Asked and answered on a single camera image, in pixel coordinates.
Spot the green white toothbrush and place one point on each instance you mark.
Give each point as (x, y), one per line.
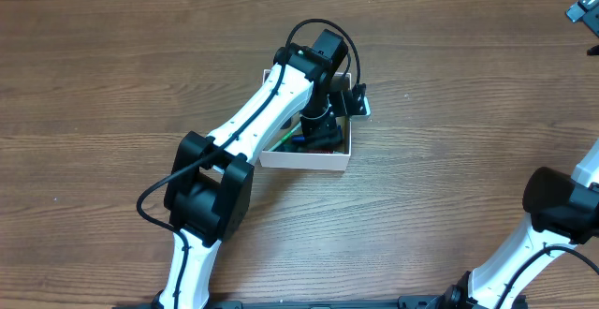
(286, 139)

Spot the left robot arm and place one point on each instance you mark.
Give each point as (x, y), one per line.
(209, 193)

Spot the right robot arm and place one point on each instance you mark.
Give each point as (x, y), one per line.
(560, 213)

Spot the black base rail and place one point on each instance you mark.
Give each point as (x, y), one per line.
(403, 302)

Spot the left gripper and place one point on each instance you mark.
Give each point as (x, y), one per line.
(323, 126)

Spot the red green toothpaste tube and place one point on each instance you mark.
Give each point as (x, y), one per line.
(318, 151)

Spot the white cardboard box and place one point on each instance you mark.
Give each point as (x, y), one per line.
(304, 161)

